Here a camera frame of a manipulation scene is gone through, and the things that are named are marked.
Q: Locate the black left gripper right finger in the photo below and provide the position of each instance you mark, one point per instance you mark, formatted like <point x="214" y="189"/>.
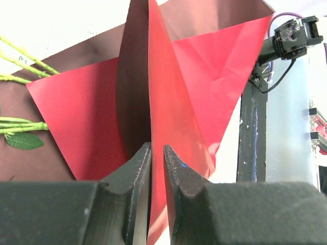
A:
<point x="202" y="212"/>

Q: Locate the dark red wrapping paper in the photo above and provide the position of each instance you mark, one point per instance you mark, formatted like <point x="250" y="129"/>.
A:
<point x="172" y="74"/>

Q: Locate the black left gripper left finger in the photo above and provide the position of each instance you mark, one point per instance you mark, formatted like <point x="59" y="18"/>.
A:
<point x="114" y="210"/>

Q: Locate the artificial pink flower bouquet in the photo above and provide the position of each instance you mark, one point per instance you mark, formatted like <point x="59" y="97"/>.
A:
<point x="22" y="126"/>

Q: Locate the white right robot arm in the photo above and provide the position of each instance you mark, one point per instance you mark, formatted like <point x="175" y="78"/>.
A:
<point x="289" y="42"/>

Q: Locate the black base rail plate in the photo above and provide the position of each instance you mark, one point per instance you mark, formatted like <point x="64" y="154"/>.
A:
<point x="251" y="164"/>

